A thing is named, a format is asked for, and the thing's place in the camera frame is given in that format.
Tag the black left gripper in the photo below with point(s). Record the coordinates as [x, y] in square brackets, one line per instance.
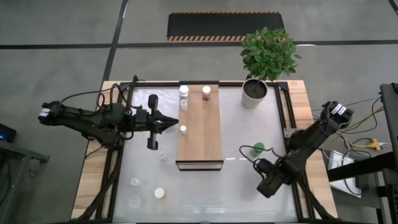
[153, 101]

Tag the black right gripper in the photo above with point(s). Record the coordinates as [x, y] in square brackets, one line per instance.
[272, 183]

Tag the small white bottle yellow label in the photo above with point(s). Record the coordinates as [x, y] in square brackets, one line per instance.
[183, 128]

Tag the green medicine bottle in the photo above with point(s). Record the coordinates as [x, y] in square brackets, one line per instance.
[258, 148]

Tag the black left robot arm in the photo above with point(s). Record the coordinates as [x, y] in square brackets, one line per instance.
[93, 123]

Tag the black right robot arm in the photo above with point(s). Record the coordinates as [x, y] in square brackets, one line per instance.
[311, 140]

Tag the small clear bottle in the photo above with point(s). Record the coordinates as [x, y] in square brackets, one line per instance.
[183, 105]

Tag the white capped bottle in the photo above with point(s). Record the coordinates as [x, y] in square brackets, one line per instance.
[184, 89]

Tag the white power strip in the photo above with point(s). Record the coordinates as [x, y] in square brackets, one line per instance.
[337, 158]

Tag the white round cap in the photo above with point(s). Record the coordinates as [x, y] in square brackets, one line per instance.
[159, 192]

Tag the black equipment cart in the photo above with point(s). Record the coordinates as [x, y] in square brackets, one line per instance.
[357, 169]

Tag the yellow power splitter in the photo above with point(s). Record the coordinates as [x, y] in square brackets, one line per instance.
[374, 144]

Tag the black yellow hazard floor mat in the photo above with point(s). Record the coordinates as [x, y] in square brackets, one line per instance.
[224, 26]

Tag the green plant in white pot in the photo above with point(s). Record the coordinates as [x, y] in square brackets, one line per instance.
[267, 53]

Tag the grey metal stand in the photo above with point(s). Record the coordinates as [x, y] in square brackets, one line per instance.
[18, 152]

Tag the black device blue light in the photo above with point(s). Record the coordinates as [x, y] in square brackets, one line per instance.
[7, 133]

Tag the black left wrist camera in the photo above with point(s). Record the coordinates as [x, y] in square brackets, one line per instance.
[141, 116]

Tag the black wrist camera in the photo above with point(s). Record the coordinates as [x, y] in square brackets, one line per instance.
[263, 165]
[141, 116]

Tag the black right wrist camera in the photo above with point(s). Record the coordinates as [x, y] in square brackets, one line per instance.
[263, 165]

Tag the black frame wooden shelf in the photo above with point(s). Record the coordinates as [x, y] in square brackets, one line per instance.
[200, 140]

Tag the black metal table frame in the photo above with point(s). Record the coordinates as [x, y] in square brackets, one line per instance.
[230, 83]

